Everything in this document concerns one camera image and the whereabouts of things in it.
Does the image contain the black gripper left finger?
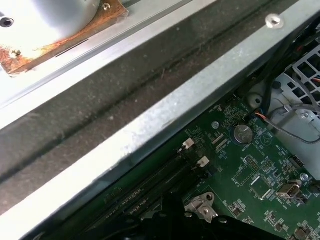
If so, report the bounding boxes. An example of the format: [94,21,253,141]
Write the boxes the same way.
[124,192,177,240]

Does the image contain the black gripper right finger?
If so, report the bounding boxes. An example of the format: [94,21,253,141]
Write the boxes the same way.
[174,192,288,240]

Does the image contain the CPU socket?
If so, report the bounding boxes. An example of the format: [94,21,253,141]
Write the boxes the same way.
[183,191,219,224]

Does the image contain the white-clipped RAM slot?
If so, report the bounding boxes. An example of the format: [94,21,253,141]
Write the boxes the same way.
[101,138,196,203]
[122,156,211,218]

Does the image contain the black-clipped RAM slot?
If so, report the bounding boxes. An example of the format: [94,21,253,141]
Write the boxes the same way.
[149,171,215,216]
[117,152,201,208]

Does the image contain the green motherboard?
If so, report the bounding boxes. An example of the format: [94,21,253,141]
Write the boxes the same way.
[98,96,320,240]

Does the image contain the silver internal USB port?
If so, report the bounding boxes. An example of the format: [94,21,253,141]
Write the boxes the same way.
[275,183,301,201]

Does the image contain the round coin battery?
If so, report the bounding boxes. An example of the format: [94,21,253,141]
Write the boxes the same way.
[233,124,253,144]

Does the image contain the black PC case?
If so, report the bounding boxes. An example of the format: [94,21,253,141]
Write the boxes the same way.
[0,0,320,240]

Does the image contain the silver drive cage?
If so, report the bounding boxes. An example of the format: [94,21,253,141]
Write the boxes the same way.
[268,42,320,142]

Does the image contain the thick black cable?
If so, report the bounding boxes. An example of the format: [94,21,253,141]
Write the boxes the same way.
[258,17,320,113]

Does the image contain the square brown base plate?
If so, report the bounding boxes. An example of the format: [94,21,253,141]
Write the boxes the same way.
[0,0,129,76]

